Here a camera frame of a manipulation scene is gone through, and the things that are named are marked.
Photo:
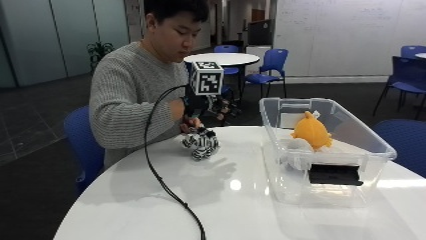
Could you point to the zebra soft toy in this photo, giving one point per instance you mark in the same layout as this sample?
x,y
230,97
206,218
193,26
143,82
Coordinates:
x,y
202,144

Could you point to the white cube with black markers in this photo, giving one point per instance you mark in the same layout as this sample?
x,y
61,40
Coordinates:
x,y
206,79

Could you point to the white round table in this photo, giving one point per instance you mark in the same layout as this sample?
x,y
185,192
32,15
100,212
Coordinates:
x,y
226,58

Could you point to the white paper label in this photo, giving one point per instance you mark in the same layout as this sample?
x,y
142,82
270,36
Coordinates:
x,y
290,120

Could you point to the blue chair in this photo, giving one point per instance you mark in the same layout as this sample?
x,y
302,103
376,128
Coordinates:
x,y
81,143
406,143
410,76
273,63
226,49
412,51

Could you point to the white cabinet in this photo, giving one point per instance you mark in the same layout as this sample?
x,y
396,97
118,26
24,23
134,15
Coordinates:
x,y
254,50

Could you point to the person in grey sweater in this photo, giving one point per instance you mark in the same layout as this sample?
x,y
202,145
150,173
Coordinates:
x,y
128,86

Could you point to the white soft toy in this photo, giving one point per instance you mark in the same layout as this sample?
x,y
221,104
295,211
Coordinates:
x,y
298,146

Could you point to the orange soft toy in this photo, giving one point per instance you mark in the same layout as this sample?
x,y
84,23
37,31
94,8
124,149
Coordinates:
x,y
311,131

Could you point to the black cabinet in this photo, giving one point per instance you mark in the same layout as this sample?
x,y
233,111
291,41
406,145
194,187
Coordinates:
x,y
259,32

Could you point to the clear plastic storage bin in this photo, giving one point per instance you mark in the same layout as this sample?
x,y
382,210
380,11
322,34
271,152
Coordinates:
x,y
350,133

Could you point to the green potted plant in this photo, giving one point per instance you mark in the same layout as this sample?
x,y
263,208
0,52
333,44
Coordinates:
x,y
98,50

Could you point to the black bin latch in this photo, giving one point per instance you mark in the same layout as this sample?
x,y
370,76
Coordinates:
x,y
334,174

